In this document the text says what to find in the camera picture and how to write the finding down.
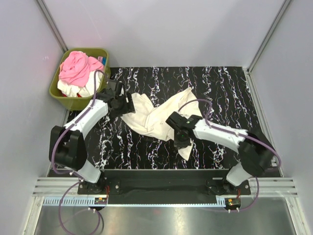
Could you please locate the cream white t shirt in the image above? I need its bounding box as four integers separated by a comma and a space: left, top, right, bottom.
120, 87, 203, 161

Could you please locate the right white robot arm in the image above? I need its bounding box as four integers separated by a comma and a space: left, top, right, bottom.
166, 112, 275, 194

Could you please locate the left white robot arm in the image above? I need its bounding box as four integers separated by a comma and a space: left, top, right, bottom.
49, 80, 135, 194

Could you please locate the white t shirt in bin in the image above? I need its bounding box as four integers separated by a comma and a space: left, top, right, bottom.
57, 71, 103, 97

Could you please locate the blue item in bin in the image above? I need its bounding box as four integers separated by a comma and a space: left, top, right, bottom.
98, 56, 107, 65

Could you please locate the olive green plastic bin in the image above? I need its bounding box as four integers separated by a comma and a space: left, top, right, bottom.
49, 48, 111, 111

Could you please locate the pink t shirt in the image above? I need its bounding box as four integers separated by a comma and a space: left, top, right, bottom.
59, 51, 104, 87

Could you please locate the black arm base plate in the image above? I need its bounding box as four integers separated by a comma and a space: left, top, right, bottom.
78, 169, 250, 195

